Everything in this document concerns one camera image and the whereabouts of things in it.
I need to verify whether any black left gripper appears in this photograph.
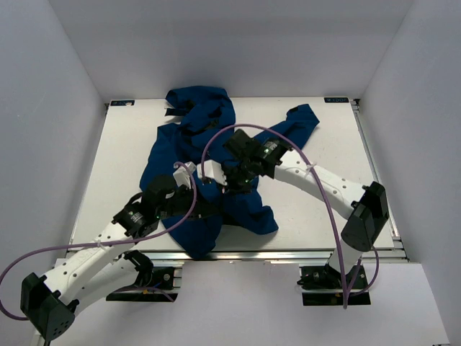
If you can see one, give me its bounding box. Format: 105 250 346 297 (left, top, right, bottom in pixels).
157 185 218 223

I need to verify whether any right blue table label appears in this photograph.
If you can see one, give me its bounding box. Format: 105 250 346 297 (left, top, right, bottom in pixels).
323 97 349 103

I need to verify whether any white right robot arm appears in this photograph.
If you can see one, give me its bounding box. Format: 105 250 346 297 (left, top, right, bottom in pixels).
223 130 389 288

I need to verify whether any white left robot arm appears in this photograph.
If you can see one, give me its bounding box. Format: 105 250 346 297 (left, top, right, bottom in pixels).
20 175 220 342

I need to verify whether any aluminium table front rail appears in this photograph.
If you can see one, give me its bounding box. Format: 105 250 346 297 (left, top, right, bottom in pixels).
143 248 408 263

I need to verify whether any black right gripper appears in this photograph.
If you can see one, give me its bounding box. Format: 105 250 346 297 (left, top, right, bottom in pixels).
218 156 258 192

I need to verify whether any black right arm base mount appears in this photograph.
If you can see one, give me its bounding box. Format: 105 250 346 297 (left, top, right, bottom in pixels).
297 265 371 307

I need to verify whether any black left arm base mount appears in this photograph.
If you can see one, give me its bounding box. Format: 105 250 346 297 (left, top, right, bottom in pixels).
106 250 181 303

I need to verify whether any left blue table label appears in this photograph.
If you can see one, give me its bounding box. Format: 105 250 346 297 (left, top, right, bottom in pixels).
109 99 135 107

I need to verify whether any blue table label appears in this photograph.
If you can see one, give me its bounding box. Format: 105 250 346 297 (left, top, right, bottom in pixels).
323 97 349 103
109 99 135 107

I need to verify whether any blue zip-up jacket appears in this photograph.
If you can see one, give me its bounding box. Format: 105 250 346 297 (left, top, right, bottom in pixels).
139 84 321 260

